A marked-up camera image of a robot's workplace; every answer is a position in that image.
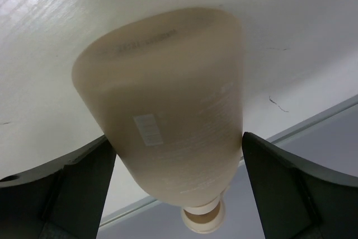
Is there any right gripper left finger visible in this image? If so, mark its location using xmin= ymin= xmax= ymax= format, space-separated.
xmin=1 ymin=136 xmax=116 ymax=238

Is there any beige squeeze bottle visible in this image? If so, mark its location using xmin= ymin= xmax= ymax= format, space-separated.
xmin=72 ymin=8 xmax=243 ymax=234

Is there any right side aluminium rail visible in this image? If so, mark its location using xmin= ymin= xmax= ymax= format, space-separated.
xmin=100 ymin=96 xmax=357 ymax=229

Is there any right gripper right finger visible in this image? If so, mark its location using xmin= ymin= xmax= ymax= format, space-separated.
xmin=242 ymin=132 xmax=357 ymax=238

